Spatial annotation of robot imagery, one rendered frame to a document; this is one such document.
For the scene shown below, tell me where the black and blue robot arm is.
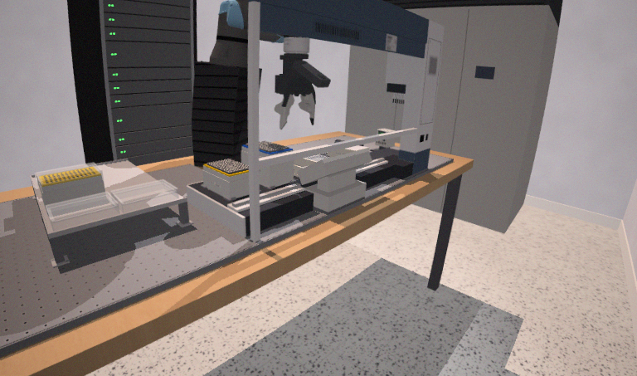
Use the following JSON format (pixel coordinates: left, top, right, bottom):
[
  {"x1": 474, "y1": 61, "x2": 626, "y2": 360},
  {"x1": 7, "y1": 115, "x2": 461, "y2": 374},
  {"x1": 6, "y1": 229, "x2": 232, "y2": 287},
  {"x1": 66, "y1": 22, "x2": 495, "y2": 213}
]
[{"x1": 209, "y1": 0, "x2": 249, "y2": 67}]

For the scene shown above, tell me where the beige one-well reservoir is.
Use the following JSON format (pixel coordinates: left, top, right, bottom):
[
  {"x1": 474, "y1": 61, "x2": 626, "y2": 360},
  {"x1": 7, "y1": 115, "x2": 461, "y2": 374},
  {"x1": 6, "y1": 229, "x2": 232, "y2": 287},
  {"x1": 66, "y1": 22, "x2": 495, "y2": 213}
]
[{"x1": 294, "y1": 158, "x2": 316, "y2": 177}]

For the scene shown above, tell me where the cream ready button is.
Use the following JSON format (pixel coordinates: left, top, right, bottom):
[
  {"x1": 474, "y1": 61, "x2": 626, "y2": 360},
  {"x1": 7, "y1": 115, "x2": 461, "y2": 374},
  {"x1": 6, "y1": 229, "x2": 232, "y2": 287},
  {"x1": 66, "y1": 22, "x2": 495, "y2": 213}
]
[{"x1": 370, "y1": 138, "x2": 396, "y2": 151}]

